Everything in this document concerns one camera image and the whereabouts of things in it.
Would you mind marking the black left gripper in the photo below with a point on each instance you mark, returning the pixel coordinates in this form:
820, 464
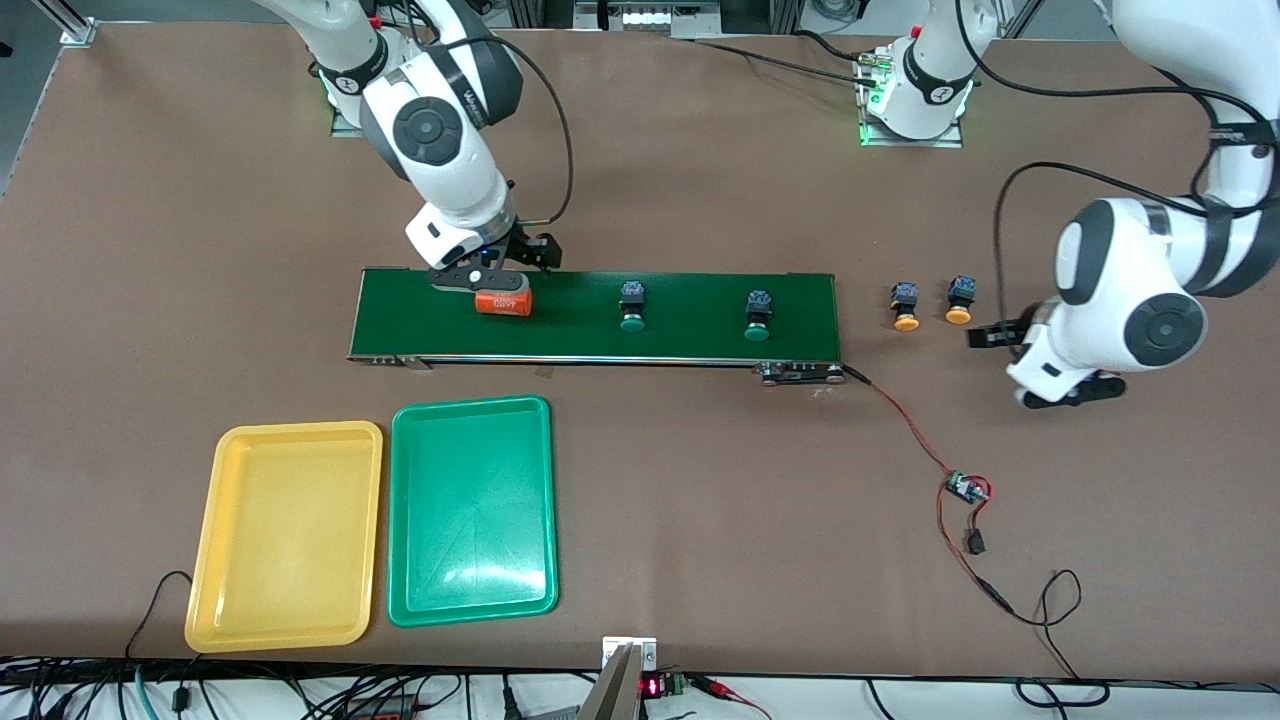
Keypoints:
1018, 330

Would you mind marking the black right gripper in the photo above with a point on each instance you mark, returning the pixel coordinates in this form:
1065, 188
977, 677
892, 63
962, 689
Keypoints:
527, 249

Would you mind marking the orange cylinder printed 4680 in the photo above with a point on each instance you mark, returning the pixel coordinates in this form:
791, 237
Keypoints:
503, 303

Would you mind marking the yellow mushroom push button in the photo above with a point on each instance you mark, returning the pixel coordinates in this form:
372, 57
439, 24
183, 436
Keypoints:
905, 305
959, 300

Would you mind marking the green mushroom push button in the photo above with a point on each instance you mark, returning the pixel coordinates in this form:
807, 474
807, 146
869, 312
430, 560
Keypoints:
758, 315
632, 305

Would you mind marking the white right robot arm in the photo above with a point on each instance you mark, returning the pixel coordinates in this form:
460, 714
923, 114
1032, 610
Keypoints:
440, 160

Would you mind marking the green conveyor belt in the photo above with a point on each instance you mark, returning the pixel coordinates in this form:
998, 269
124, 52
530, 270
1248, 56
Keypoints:
580, 320

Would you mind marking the small black circuit board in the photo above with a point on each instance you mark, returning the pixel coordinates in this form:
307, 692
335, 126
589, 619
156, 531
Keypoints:
966, 488

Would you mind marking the silver electronics box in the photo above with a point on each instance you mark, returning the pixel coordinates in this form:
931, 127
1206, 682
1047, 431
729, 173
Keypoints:
650, 18

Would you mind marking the green plastic tray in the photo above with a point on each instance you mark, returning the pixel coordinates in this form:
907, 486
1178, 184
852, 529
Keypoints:
470, 520

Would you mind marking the yellow plastic tray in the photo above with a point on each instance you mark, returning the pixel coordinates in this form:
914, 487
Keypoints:
285, 540

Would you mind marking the red digit display module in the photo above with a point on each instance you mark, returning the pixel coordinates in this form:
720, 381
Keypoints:
652, 687

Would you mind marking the red clip lead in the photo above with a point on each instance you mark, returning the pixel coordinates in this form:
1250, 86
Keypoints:
720, 688

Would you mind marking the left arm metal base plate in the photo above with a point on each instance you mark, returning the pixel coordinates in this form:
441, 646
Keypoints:
950, 135

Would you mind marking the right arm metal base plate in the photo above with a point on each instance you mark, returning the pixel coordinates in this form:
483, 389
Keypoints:
340, 125

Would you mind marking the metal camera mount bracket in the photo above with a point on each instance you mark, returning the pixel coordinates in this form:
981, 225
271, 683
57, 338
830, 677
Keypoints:
630, 655

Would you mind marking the aluminium frame profile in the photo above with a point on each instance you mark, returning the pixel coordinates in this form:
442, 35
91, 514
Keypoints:
78, 32

